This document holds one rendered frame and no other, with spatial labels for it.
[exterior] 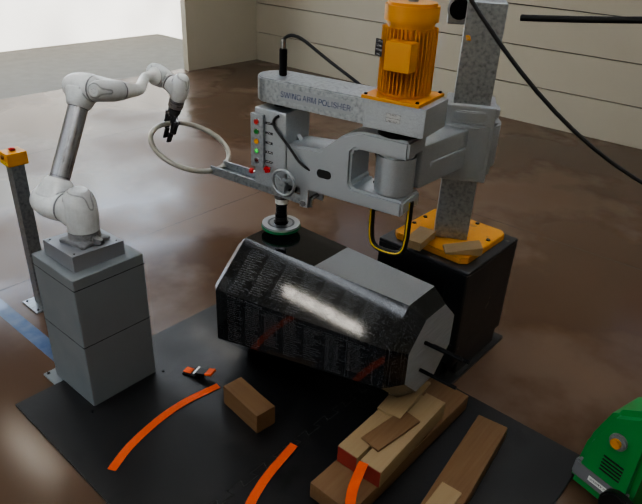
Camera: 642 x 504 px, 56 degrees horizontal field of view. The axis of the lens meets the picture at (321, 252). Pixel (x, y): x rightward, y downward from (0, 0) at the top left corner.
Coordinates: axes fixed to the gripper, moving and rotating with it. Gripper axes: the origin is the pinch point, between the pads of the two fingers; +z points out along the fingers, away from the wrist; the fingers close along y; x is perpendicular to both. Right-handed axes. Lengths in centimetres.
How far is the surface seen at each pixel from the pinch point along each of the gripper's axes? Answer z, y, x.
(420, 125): -107, 141, 18
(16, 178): 47, -32, -74
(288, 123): -67, 82, 6
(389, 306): -31, 178, 12
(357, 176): -61, 121, 24
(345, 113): -90, 107, 11
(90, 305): 33, 84, -83
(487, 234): -36, 163, 114
